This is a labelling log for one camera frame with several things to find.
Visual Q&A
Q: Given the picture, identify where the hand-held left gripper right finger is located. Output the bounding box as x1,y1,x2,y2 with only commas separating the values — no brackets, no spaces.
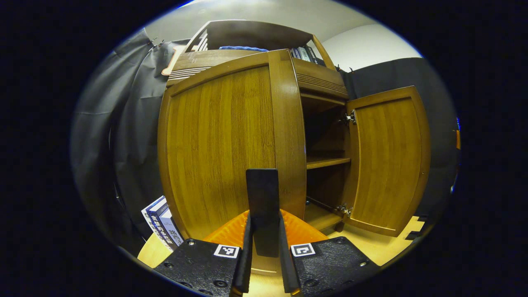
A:
278,210,381,297

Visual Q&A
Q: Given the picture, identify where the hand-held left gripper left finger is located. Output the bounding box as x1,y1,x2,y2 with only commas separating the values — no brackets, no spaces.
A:
153,210,253,297

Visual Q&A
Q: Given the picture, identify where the black door handle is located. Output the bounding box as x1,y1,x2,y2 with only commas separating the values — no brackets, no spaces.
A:
245,168,280,258

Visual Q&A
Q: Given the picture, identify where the wooden cabinet door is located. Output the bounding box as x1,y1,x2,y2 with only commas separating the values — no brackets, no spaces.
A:
343,85,431,238
157,49,308,276

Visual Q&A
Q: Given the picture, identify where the wooden double-door shoe cabinet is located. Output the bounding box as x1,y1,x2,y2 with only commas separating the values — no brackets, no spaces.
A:
161,20,355,233

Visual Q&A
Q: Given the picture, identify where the wooden inner cabinet shelf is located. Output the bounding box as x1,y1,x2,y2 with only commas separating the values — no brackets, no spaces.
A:
306,156,351,170

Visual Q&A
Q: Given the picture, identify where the wooden cabinet drawer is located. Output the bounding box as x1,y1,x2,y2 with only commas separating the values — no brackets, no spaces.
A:
166,49,350,97

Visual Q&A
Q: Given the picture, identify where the pale spine book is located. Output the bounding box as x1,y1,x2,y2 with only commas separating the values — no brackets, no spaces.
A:
159,208,185,247

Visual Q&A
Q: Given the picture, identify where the blue spine book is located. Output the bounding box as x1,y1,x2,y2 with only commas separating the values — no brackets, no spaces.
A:
146,200,178,250

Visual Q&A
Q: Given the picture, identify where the white cover book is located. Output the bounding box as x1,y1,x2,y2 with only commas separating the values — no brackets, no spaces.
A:
141,196,167,248

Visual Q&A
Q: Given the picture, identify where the black backdrop cloth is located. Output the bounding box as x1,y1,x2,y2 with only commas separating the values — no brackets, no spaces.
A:
70,29,460,256

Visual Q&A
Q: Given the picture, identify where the folded blue cloth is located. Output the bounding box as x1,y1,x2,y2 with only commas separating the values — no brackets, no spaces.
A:
219,45,269,52

